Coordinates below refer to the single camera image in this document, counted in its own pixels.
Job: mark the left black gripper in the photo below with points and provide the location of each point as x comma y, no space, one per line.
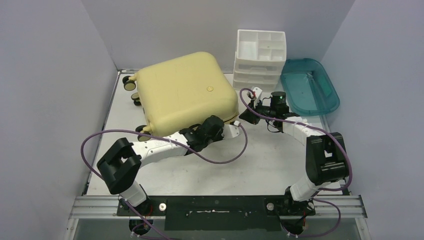
219,135

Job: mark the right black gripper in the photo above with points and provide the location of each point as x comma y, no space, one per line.
249,115

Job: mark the yellow hard-shell suitcase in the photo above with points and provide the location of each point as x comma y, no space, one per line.
181,92

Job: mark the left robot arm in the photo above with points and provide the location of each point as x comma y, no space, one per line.
120,165

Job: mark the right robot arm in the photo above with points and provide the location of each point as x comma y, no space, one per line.
326,159

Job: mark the white plastic drawer organizer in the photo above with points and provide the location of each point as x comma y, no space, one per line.
259,59

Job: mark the teal transparent plastic tray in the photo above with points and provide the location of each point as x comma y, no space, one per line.
309,89

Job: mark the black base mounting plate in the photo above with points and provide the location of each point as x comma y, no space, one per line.
226,213

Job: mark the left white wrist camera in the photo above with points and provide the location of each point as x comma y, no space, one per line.
231,130

